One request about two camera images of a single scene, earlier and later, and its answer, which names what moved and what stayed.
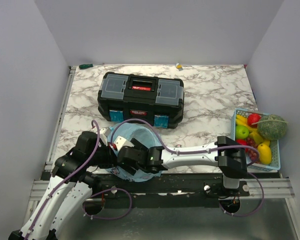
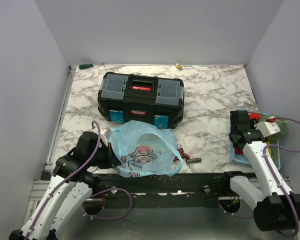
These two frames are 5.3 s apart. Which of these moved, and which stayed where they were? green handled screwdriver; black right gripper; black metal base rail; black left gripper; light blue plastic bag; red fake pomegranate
Moved: light blue plastic bag; black right gripper
Stayed: black metal base rail; black left gripper; red fake pomegranate; green handled screwdriver
